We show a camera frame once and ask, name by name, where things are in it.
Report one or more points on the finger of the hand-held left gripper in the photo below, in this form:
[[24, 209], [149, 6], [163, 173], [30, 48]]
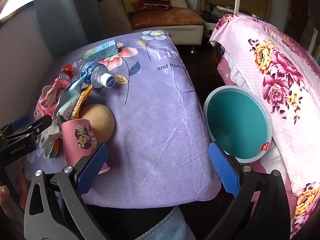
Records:
[[20, 123], [37, 128]]

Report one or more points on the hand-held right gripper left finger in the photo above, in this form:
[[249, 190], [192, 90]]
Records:
[[92, 172]]

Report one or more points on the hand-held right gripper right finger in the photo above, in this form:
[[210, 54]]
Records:
[[223, 170]]

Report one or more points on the pink paper cup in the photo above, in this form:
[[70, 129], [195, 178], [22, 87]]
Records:
[[75, 140]]

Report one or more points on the teal plastic bin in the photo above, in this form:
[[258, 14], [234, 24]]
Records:
[[235, 115]]

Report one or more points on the red wafer snack packet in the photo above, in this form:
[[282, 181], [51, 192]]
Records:
[[66, 70]]

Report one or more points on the clear plastic water bottle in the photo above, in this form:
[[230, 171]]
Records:
[[95, 72]]

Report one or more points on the green white milk carton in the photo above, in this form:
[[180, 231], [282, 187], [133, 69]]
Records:
[[102, 51]]

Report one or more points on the person's left hand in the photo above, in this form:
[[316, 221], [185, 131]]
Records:
[[3, 195]]

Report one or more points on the pink snack packet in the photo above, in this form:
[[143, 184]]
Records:
[[47, 100]]

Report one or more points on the light blue cloth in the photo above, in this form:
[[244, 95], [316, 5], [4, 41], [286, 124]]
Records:
[[170, 227]]

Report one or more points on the purple floral blanket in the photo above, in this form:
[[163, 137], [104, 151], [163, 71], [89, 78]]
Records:
[[155, 120]]

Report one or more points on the pink floral blanket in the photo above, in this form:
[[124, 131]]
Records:
[[250, 62]]

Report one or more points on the grey curtain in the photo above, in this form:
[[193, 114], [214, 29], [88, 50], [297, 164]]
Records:
[[62, 12]]

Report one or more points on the window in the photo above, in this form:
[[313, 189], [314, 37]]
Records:
[[15, 0]]

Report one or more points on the beige sofa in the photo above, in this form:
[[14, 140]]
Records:
[[112, 17]]

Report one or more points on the dark low table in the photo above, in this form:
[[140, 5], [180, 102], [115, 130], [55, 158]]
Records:
[[212, 17]]

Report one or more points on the orange seat cushion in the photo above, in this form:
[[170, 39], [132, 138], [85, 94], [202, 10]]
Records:
[[165, 17]]

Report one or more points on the dark wooden cabinet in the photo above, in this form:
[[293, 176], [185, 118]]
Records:
[[297, 17]]

